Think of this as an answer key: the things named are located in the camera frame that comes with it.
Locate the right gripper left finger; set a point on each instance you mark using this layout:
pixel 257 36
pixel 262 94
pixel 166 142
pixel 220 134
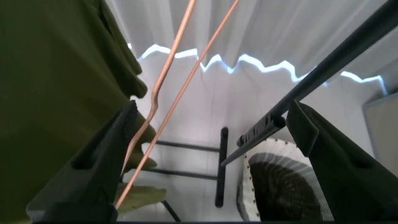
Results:
pixel 87 180

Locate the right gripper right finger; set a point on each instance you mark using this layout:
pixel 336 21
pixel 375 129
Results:
pixel 357 183

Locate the green shirt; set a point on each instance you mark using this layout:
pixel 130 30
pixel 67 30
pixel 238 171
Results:
pixel 56 77

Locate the pink clothes hanger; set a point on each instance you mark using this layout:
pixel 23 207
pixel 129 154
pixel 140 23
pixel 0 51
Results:
pixel 170 56

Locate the white laundry basket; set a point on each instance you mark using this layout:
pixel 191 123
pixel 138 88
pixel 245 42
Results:
pixel 280 186

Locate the black clothes rack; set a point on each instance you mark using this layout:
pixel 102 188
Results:
pixel 342 53

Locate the white curtain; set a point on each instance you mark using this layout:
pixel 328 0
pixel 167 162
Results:
pixel 264 28

